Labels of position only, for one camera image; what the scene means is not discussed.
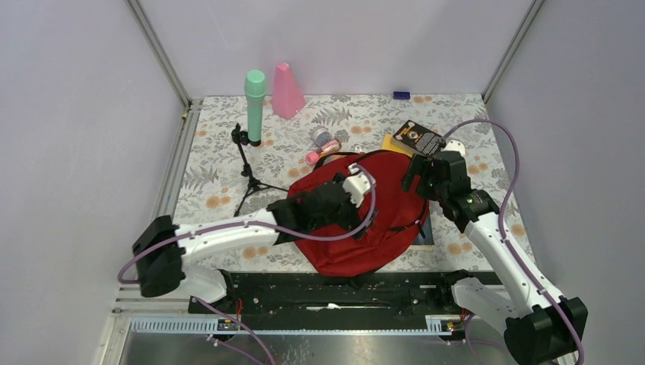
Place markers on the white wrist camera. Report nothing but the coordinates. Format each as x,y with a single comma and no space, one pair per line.
456,146
357,184

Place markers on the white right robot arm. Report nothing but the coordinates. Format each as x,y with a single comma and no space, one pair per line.
539,324

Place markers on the black mini tripod stand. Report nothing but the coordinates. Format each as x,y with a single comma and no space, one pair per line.
254,185

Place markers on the green toy microphone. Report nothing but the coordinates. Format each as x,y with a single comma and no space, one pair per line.
255,91

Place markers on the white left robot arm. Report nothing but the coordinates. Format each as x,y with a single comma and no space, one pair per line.
166,254

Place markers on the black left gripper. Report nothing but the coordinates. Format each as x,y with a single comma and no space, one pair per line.
352,221

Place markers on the pink cone block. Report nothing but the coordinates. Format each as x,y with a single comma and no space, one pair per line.
287,98

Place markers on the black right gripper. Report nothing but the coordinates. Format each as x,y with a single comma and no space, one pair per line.
421,166

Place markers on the pink capped tube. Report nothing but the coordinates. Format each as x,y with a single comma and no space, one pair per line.
330,147

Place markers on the floral table mat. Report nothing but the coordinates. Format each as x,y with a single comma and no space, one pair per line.
212,186

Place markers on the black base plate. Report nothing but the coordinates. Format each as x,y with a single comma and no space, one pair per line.
386,301

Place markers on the small blue block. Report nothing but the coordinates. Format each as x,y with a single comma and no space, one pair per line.
401,95

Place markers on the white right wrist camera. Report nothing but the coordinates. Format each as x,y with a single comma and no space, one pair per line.
456,146

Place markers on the yellow book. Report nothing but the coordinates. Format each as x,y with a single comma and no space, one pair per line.
388,145

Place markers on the black paperback book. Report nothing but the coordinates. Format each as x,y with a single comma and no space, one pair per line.
417,139

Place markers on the clear glitter jar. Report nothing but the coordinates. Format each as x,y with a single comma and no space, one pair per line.
321,136

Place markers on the dark blue book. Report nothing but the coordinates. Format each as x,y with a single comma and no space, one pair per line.
425,239

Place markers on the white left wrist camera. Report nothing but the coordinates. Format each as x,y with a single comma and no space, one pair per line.
357,184

